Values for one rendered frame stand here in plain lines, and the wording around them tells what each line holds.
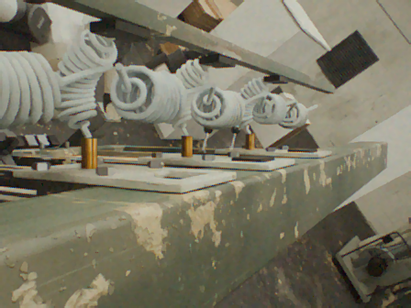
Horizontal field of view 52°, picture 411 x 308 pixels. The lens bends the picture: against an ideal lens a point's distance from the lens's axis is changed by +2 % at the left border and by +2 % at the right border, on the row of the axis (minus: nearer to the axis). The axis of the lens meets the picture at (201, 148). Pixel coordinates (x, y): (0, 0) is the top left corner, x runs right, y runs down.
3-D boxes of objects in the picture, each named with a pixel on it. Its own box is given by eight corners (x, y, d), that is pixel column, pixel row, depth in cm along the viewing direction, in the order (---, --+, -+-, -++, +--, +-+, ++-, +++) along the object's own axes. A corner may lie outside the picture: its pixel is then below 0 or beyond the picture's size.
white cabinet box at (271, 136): (257, 119, 699) (292, 94, 668) (274, 148, 684) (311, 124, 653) (246, 118, 660) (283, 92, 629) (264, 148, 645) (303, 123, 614)
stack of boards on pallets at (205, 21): (224, 21, 910) (239, 7, 891) (247, 59, 883) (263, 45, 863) (157, -17, 699) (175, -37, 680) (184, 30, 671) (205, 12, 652)
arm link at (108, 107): (97, 116, 179) (97, 65, 171) (112, 110, 190) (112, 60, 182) (121, 122, 176) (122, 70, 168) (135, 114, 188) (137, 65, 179)
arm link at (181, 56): (208, 55, 174) (183, 69, 176) (196, 34, 170) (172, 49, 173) (208, 61, 162) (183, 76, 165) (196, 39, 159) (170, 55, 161)
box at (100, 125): (91, 121, 225) (112, 102, 217) (100, 139, 222) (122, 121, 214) (74, 121, 215) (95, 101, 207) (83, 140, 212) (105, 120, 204)
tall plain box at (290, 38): (182, 103, 511) (300, 5, 435) (205, 143, 495) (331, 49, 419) (135, 94, 433) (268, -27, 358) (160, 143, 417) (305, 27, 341)
